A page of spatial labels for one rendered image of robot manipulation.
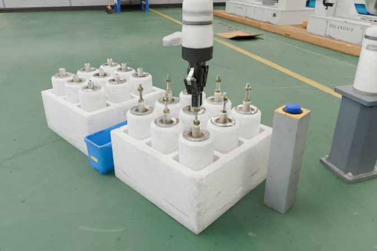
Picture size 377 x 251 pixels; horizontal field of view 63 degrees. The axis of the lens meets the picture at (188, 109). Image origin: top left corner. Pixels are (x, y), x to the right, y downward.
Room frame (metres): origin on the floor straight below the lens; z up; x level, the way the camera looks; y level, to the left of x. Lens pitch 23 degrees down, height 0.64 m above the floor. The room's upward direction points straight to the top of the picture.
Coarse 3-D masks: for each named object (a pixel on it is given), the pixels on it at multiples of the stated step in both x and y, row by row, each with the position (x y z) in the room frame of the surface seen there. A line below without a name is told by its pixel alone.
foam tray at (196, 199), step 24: (120, 144) 0.86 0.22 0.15; (144, 144) 0.81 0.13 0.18; (240, 144) 0.84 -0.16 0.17; (264, 144) 0.86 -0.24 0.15; (120, 168) 0.87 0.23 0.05; (144, 168) 0.78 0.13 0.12; (168, 168) 0.70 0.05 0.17; (216, 168) 0.69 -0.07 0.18; (240, 168) 0.76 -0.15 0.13; (264, 168) 0.87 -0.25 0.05; (144, 192) 0.79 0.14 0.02; (168, 192) 0.71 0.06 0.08; (192, 192) 0.64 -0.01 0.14; (216, 192) 0.68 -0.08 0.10; (240, 192) 0.77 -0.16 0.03; (192, 216) 0.64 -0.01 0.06; (216, 216) 0.69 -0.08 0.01
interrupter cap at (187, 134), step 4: (188, 128) 0.77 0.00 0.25; (200, 128) 0.77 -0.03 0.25; (184, 132) 0.75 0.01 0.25; (188, 132) 0.75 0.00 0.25; (200, 132) 0.75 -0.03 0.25; (204, 132) 0.75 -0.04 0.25; (208, 132) 0.75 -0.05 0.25; (184, 136) 0.72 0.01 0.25; (188, 136) 0.72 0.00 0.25; (192, 136) 0.73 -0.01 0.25; (200, 136) 0.73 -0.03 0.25; (204, 136) 0.72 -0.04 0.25; (208, 136) 0.72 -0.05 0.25; (188, 140) 0.71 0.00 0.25; (192, 140) 0.70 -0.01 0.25; (196, 140) 0.70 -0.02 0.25; (200, 140) 0.70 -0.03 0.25; (204, 140) 0.71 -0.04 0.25
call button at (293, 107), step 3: (288, 105) 0.76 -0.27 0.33; (291, 105) 0.75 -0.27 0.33; (294, 105) 0.75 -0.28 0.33; (297, 105) 0.75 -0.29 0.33; (288, 108) 0.75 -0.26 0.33; (291, 108) 0.74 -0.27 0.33; (294, 108) 0.74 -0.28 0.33; (297, 108) 0.74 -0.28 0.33; (300, 108) 0.74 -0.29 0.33; (291, 111) 0.74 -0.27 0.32; (294, 111) 0.74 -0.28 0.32; (297, 111) 0.74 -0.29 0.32
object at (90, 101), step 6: (102, 90) 1.11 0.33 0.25; (84, 96) 1.07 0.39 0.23; (90, 96) 1.07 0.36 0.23; (96, 96) 1.08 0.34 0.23; (102, 96) 1.10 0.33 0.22; (84, 102) 1.07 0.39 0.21; (90, 102) 1.07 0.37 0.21; (96, 102) 1.08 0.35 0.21; (102, 102) 1.09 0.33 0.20; (84, 108) 1.08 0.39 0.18; (90, 108) 1.07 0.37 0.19; (96, 108) 1.08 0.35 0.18; (102, 108) 1.09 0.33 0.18
